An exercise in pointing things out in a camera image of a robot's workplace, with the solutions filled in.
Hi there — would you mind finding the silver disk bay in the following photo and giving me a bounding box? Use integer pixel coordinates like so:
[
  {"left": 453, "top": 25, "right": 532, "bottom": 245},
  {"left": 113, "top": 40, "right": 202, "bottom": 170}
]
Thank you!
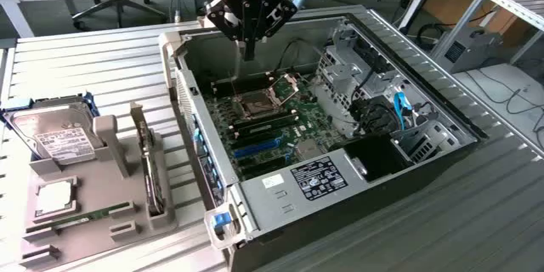
[{"left": 388, "top": 118, "right": 480, "bottom": 166}]

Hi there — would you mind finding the blue case latch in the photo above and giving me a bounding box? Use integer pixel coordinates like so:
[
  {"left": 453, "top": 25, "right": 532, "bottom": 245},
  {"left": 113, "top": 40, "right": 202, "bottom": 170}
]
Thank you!
[{"left": 210, "top": 213, "right": 230, "bottom": 230}]

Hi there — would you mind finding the black RAM slot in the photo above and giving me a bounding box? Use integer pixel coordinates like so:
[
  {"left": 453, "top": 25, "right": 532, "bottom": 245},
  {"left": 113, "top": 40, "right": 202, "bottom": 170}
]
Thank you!
[
  {"left": 228, "top": 108, "right": 298, "bottom": 129},
  {"left": 209, "top": 76, "right": 270, "bottom": 93},
  {"left": 233, "top": 127, "right": 292, "bottom": 146},
  {"left": 212, "top": 82, "right": 273, "bottom": 98}
]

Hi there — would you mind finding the thin metal locking lever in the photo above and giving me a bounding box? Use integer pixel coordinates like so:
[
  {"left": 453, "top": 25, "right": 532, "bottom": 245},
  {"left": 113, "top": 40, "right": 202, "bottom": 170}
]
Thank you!
[{"left": 228, "top": 71, "right": 240, "bottom": 103}]

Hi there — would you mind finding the green RAM stick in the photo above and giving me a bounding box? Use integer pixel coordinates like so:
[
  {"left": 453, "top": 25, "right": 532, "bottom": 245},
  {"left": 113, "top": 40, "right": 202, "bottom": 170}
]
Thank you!
[
  {"left": 234, "top": 117, "right": 300, "bottom": 138},
  {"left": 24, "top": 201, "right": 130, "bottom": 234}
]

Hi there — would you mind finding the silver CPU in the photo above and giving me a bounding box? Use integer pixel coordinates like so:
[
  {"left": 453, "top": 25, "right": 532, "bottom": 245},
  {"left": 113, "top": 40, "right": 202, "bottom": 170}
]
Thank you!
[{"left": 33, "top": 181, "right": 73, "bottom": 218}]

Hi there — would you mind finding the coiled black cable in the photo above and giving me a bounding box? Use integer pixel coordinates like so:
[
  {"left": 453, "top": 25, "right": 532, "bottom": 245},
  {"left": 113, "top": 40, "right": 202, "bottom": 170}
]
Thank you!
[{"left": 414, "top": 22, "right": 445, "bottom": 50}]

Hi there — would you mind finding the thin black cable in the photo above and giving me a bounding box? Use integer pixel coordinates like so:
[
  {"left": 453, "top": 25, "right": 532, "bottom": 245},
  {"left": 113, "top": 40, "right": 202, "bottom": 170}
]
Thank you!
[{"left": 462, "top": 68, "right": 544, "bottom": 117}]

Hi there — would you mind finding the CPU socket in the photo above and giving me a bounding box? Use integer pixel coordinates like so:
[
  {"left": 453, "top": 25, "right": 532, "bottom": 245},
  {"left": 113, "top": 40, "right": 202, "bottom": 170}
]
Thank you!
[{"left": 230, "top": 90, "right": 277, "bottom": 120}]

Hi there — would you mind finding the black expansion slot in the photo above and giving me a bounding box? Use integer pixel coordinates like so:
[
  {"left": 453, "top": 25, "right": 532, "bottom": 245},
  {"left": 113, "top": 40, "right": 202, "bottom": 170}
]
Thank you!
[
  {"left": 241, "top": 159, "right": 294, "bottom": 180},
  {"left": 236, "top": 150, "right": 289, "bottom": 168}
]

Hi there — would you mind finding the black looped cable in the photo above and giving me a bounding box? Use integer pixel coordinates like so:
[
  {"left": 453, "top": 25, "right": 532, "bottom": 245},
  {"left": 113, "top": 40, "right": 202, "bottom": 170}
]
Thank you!
[{"left": 277, "top": 39, "right": 320, "bottom": 73}]

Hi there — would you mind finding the silver power supply unit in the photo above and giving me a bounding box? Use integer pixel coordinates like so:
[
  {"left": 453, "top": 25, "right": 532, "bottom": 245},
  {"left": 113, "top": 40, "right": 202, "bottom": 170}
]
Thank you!
[{"left": 230, "top": 148, "right": 373, "bottom": 234}]

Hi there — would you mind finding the blue wire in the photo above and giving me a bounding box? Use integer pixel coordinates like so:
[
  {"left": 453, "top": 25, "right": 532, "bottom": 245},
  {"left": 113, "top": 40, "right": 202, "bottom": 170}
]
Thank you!
[{"left": 393, "top": 90, "right": 412, "bottom": 132}]

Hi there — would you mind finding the grey box device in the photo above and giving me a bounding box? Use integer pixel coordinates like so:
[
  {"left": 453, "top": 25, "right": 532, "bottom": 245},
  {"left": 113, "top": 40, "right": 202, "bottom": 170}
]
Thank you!
[{"left": 441, "top": 28, "right": 505, "bottom": 75}]

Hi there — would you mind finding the silver drive cage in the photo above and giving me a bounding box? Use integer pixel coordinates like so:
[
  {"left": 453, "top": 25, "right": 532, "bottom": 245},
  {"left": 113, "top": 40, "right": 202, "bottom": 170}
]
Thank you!
[{"left": 316, "top": 23, "right": 430, "bottom": 133}]

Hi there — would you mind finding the blue disk caddy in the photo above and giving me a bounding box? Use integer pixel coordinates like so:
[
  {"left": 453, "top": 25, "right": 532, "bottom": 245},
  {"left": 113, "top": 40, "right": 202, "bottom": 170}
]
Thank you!
[{"left": 0, "top": 90, "right": 102, "bottom": 162}]

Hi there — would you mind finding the black open PC case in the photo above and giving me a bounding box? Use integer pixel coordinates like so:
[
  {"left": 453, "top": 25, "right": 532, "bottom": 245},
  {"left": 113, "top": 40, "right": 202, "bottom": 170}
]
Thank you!
[{"left": 157, "top": 12, "right": 489, "bottom": 272}]

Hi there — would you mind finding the metal socket cover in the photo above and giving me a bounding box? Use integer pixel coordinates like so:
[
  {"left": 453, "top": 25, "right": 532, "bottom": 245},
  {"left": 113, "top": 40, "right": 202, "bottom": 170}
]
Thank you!
[{"left": 265, "top": 73, "right": 301, "bottom": 108}]

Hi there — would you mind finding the grey parts rack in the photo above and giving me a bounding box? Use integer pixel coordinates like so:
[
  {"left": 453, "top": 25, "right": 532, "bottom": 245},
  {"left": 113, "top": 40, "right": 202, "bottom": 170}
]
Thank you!
[{"left": 18, "top": 114, "right": 180, "bottom": 269}]

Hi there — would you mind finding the office chair base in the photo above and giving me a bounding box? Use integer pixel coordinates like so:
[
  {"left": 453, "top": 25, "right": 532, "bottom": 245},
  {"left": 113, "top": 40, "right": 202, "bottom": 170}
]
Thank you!
[{"left": 69, "top": 0, "right": 168, "bottom": 30}]

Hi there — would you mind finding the black power wire bundle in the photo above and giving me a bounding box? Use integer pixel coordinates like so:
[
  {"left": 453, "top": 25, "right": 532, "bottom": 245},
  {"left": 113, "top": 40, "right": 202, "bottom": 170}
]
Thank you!
[{"left": 350, "top": 95, "right": 404, "bottom": 136}]

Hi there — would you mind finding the aluminium frame table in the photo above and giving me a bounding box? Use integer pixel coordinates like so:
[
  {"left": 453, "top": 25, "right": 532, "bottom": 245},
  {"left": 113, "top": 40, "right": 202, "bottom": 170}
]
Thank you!
[{"left": 428, "top": 0, "right": 544, "bottom": 66}]

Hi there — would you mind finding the green motherboard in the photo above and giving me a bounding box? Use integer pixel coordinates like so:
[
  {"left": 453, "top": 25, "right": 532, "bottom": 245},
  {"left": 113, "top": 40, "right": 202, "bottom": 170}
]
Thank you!
[{"left": 201, "top": 73, "right": 353, "bottom": 182}]

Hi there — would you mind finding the graphics card with black fan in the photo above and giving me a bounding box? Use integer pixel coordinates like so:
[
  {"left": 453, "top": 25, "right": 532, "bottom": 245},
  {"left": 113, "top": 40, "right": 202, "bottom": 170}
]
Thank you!
[{"left": 128, "top": 101, "right": 166, "bottom": 215}]

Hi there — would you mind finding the blue expansion slot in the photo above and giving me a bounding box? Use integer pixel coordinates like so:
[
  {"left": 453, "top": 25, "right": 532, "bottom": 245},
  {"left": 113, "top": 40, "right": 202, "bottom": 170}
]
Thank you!
[{"left": 230, "top": 138, "right": 281, "bottom": 159}]

